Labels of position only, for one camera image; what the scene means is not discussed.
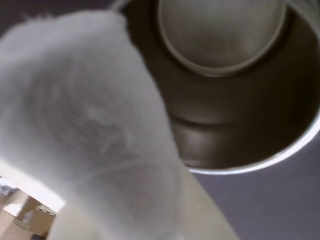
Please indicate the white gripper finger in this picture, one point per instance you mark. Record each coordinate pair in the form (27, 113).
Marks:
(200, 215)

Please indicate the white gauze roll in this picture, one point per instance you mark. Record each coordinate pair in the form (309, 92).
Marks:
(75, 112)

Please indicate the sage green steel-rimmed mug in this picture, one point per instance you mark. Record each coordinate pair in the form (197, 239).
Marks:
(225, 112)

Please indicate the brown cardboard box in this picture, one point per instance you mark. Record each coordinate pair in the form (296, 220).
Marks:
(15, 225)

